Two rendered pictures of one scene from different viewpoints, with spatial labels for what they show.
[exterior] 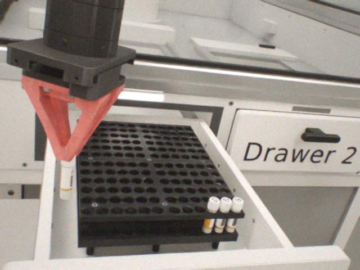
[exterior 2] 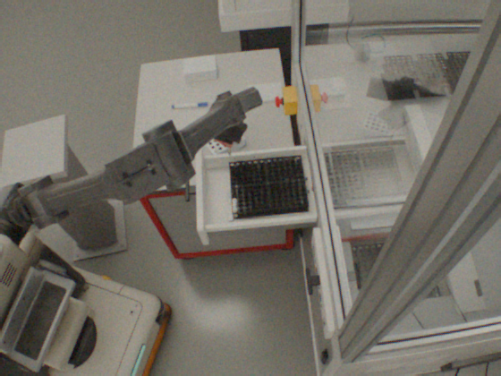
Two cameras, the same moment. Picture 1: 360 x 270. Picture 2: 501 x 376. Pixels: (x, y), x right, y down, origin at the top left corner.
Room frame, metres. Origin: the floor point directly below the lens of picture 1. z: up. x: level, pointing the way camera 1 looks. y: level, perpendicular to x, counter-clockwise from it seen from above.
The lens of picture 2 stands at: (0.63, -0.61, 2.06)
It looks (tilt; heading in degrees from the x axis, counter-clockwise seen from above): 61 degrees down; 109
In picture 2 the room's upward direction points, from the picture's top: 5 degrees counter-clockwise
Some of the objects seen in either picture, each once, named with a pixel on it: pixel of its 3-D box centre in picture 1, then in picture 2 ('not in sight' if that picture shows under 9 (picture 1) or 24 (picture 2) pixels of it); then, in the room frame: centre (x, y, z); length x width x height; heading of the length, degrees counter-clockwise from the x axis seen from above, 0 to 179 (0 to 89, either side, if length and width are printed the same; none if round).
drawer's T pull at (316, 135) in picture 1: (316, 134); (313, 280); (0.61, -0.23, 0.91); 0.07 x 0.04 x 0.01; 109
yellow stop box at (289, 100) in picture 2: not in sight; (289, 100); (0.41, 0.38, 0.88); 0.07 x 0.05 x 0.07; 109
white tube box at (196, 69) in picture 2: not in sight; (200, 68); (0.01, 0.55, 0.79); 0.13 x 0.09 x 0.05; 20
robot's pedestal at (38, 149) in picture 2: not in sight; (70, 196); (-0.54, 0.06, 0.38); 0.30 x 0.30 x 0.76; 27
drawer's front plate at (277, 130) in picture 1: (302, 143); (322, 283); (0.64, -0.23, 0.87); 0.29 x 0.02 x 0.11; 109
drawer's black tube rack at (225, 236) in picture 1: (145, 180); (267, 188); (0.42, 0.03, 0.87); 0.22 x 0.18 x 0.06; 19
